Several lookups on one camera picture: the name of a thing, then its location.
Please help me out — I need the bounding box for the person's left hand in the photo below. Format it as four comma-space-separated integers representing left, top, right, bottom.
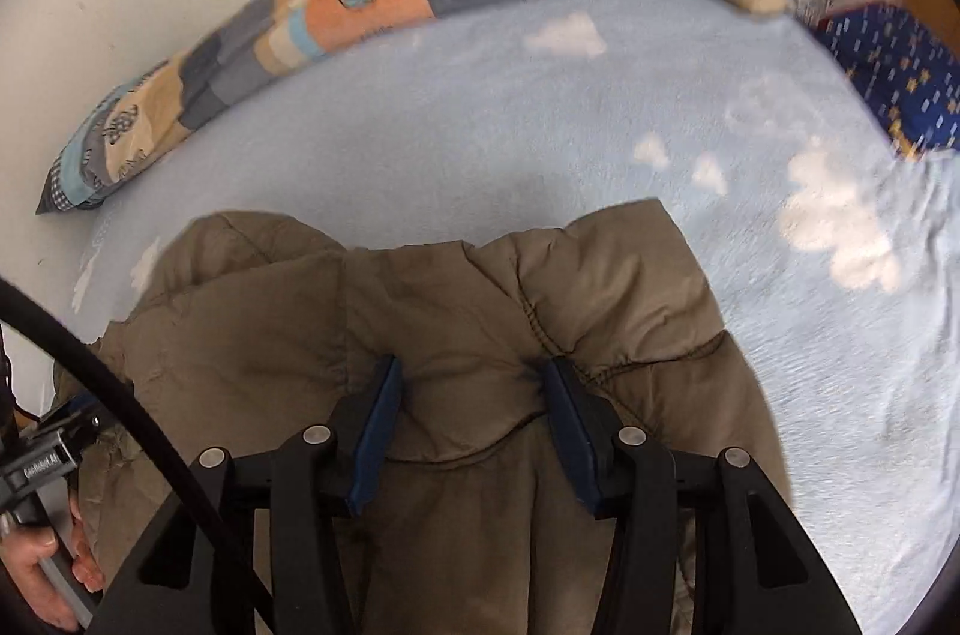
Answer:
0, 501, 106, 628

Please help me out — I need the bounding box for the black cable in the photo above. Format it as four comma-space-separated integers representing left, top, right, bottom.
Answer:
0, 278, 275, 635

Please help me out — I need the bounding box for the navy star print pillow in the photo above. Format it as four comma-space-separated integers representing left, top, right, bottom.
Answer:
814, 3, 960, 160

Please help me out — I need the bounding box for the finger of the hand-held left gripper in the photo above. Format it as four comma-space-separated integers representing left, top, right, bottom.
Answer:
49, 393, 104, 433

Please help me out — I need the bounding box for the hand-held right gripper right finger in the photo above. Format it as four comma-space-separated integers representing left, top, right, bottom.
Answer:
541, 356, 863, 635

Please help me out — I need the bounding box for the light blue fleece blanket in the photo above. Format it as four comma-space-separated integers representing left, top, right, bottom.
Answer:
71, 0, 960, 635

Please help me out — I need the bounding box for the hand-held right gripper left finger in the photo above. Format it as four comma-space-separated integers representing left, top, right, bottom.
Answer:
94, 354, 406, 635

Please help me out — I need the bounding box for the brown puffer jacket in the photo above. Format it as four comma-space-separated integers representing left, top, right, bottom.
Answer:
52, 198, 796, 635

